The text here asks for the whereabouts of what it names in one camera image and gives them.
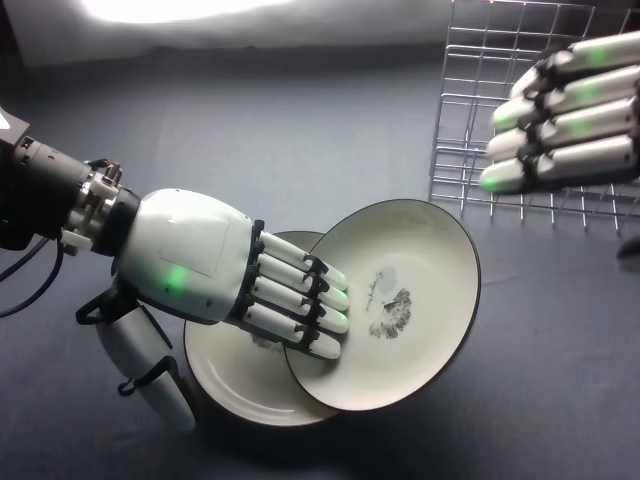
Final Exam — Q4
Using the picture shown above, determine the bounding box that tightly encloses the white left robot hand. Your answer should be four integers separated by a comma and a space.
478, 30, 640, 274

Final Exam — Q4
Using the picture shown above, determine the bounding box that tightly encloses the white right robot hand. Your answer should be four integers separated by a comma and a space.
74, 188, 350, 432

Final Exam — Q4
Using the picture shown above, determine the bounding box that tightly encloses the white plate with black rim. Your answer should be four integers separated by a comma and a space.
282, 198, 483, 414
183, 230, 346, 429

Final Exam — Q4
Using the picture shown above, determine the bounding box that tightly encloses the grey table cloth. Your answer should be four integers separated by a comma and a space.
0, 44, 640, 480

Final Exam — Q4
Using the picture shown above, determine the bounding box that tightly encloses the white fabric sheet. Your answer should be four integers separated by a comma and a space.
19, 0, 640, 65

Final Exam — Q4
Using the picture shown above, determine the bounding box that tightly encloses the metal wire dish rack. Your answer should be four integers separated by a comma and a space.
428, 0, 640, 234

